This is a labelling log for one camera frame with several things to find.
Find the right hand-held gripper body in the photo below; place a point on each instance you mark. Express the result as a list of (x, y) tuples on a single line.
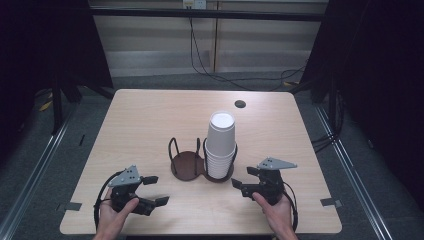
[(271, 181)]

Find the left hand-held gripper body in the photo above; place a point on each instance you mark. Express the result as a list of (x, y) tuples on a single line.
[(124, 180)]

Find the stack of white cups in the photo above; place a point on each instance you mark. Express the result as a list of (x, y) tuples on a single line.
[(218, 168)]

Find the white paper drinking cup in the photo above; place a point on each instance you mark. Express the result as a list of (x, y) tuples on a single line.
[(220, 140)]

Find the person's right hand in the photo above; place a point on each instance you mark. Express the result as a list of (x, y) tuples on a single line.
[(281, 215)]

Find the person's left hand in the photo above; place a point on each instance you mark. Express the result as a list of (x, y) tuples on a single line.
[(111, 220)]

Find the grey tape piece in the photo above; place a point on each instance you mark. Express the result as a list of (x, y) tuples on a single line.
[(330, 202), (71, 206)]

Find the black round table grommet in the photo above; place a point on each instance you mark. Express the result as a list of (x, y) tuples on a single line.
[(240, 104)]

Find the black metal stand leg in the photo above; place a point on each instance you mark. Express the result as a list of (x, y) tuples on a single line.
[(57, 106)]

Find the yellow floor tape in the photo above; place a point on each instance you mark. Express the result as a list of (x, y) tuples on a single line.
[(45, 106)]

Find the dark curtain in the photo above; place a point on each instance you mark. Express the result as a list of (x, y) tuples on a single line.
[(50, 43), (376, 66)]

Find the metal floor rail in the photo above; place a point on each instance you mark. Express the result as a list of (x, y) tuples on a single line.
[(36, 173), (353, 173)]

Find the white wall socket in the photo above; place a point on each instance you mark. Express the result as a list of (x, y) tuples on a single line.
[(195, 4)]

